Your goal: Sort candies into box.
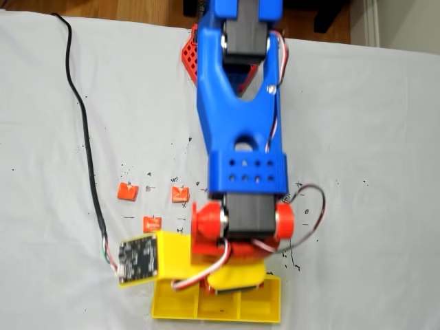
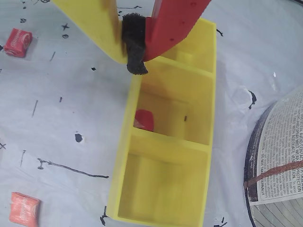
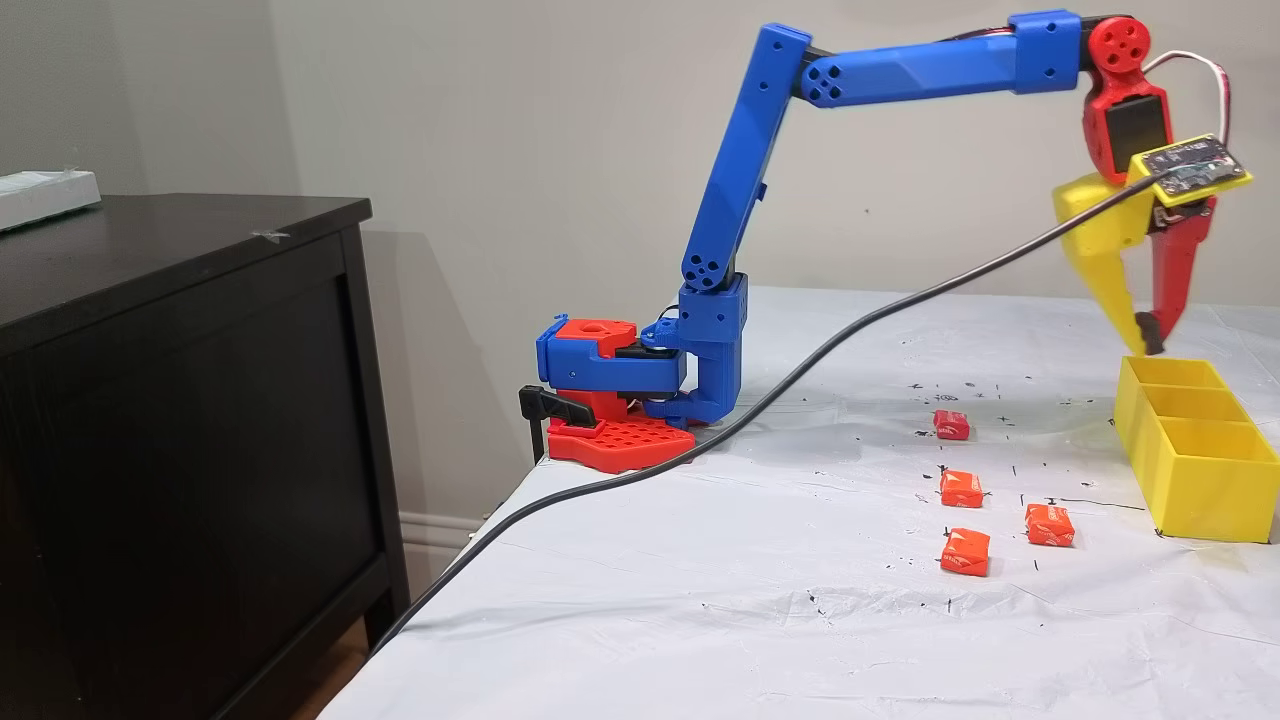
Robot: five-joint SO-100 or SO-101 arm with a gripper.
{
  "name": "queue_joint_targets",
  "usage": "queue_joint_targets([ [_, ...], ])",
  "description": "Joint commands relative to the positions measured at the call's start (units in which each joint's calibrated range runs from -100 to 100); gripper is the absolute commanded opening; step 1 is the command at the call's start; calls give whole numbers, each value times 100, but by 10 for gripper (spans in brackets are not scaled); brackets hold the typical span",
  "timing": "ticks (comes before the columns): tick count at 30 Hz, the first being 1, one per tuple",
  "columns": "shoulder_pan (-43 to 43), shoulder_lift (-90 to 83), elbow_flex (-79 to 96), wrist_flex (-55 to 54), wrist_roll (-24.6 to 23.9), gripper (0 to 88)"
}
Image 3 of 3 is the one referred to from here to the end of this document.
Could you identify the black wooden dresser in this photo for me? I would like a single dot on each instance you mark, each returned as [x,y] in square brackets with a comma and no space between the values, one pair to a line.
[200,450]

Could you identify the red cherry Starburst candy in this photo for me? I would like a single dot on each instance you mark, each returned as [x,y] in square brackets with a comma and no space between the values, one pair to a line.
[951,425]

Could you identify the white baseboard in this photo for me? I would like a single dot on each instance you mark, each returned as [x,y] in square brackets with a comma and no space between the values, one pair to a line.
[430,535]

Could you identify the orange Starburst candy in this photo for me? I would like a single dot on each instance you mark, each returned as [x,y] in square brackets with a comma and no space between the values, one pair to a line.
[961,488]
[965,552]
[1049,525]

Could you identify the yellow three-compartment box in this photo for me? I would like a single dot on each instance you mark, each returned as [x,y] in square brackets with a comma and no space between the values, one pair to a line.
[1200,490]

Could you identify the white flat box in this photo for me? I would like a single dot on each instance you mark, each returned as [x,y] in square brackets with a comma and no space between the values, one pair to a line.
[45,195]

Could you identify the white plastic table cover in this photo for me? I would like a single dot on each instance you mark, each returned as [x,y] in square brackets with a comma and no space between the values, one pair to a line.
[750,640]

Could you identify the black table clamp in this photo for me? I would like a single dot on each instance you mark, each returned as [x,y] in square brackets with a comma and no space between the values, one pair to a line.
[545,403]

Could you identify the camera circuit board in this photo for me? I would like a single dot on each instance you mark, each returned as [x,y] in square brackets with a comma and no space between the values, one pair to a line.
[1190,165]

